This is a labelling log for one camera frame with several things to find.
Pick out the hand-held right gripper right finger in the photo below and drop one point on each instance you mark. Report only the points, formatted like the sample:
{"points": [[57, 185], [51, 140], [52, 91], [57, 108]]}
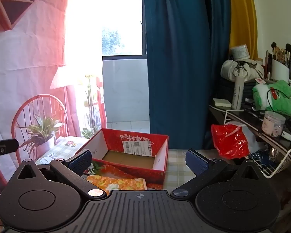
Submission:
{"points": [[196, 163]]}

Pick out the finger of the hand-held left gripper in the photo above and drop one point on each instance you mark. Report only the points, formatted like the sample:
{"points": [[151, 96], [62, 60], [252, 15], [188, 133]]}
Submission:
{"points": [[7, 145]]}

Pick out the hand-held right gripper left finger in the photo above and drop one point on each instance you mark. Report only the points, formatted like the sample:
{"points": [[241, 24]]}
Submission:
{"points": [[80, 161]]}

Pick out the orange floral towel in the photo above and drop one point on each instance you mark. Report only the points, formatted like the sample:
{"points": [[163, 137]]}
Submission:
{"points": [[126, 183]]}

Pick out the red cardboard box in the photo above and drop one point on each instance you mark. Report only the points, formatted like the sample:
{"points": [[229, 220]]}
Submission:
{"points": [[135, 138]]}

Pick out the checked printed tablecloth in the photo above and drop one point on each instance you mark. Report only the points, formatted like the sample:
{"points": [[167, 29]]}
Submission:
{"points": [[179, 167]]}

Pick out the red plastic bag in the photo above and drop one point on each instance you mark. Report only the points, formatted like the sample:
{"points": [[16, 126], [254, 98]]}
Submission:
{"points": [[228, 140]]}

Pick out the translucent plastic bag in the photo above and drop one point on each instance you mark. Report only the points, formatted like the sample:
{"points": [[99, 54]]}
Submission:
{"points": [[253, 140]]}

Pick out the pale yellow flat box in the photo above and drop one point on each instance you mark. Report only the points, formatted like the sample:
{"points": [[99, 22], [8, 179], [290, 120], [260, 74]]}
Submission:
{"points": [[222, 102]]}

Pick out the dark desk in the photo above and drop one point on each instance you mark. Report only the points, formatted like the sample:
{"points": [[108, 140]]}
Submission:
{"points": [[249, 119]]}

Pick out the red chair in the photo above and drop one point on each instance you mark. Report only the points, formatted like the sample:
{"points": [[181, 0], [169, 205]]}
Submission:
{"points": [[26, 77]]}

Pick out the white bottle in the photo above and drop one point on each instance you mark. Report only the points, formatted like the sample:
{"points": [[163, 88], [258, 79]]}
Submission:
{"points": [[237, 92]]}

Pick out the clear plastic jar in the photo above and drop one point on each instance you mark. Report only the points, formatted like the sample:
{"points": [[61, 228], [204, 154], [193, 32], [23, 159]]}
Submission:
{"points": [[272, 126]]}

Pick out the green plush toy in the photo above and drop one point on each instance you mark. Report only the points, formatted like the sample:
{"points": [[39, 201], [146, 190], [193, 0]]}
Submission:
{"points": [[264, 97]]}

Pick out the white power adapter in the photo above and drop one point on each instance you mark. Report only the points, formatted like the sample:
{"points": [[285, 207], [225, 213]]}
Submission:
{"points": [[287, 135]]}

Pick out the blue curtain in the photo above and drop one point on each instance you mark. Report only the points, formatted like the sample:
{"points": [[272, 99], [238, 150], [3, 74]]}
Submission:
{"points": [[184, 53]]}

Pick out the white labelled round tub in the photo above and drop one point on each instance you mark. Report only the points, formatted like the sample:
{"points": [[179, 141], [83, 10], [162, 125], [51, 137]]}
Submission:
{"points": [[238, 52]]}

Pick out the white brush holder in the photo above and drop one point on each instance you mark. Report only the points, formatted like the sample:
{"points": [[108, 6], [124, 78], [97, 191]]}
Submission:
{"points": [[278, 69]]}

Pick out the bunch of makeup brushes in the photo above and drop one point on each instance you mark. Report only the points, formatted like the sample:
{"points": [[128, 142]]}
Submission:
{"points": [[287, 51]]}

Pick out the window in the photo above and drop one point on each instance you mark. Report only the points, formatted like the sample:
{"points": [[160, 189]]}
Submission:
{"points": [[121, 17]]}

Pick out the yellow curtain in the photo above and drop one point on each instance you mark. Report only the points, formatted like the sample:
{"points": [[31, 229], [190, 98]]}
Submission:
{"points": [[242, 17]]}

